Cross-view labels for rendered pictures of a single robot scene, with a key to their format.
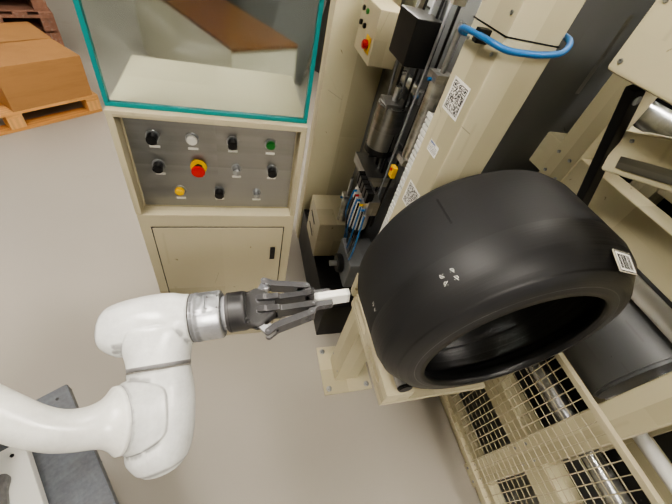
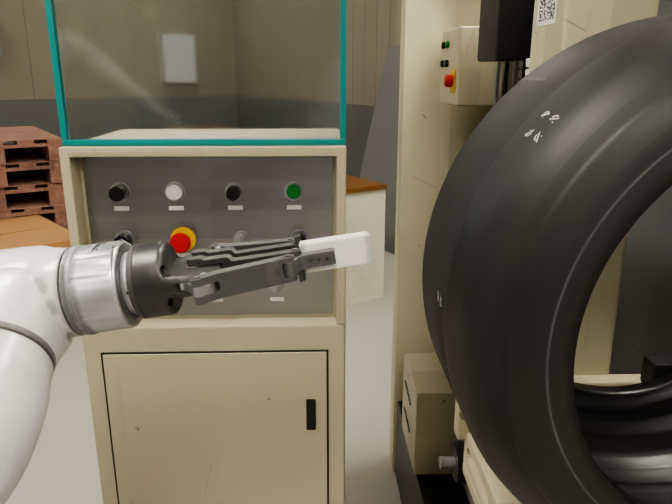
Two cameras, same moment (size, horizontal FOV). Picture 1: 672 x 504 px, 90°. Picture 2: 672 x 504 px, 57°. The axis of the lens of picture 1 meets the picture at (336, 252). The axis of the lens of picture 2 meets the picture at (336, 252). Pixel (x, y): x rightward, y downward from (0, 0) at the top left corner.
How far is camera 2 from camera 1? 46 cm
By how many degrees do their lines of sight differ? 35
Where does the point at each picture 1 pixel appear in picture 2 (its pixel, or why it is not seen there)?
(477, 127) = (595, 17)
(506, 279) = (653, 80)
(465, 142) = not seen: hidden behind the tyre
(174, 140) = (150, 196)
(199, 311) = (83, 252)
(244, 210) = (256, 320)
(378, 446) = not seen: outside the picture
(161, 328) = (12, 270)
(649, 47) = not seen: outside the picture
